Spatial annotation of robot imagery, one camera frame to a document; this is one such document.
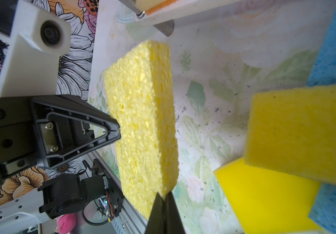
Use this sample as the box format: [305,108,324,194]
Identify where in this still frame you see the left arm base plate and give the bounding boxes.
[81,159,125,226]

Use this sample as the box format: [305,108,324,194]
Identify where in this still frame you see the white two-tier shelf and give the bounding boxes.
[121,0,235,37]

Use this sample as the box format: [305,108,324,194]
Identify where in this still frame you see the yellow sponge green underside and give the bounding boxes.
[244,85,336,185]

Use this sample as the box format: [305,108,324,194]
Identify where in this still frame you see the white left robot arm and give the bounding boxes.
[0,95,124,233]

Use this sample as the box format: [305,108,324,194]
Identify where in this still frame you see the light blue sponge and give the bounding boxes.
[308,183,336,234]

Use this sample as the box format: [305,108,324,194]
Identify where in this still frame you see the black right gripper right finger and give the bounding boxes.
[164,192,185,234]

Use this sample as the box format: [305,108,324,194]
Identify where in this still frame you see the bright yellow sponge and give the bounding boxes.
[214,158,322,234]

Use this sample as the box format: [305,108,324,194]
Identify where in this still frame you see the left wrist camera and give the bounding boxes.
[0,1,71,98]

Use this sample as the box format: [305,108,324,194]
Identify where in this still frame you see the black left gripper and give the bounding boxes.
[0,95,121,185]

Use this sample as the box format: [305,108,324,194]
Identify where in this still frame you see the pale yellow porous sponge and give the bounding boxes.
[103,40,179,219]

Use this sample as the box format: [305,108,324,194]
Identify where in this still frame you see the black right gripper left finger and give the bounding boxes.
[145,193,165,234]

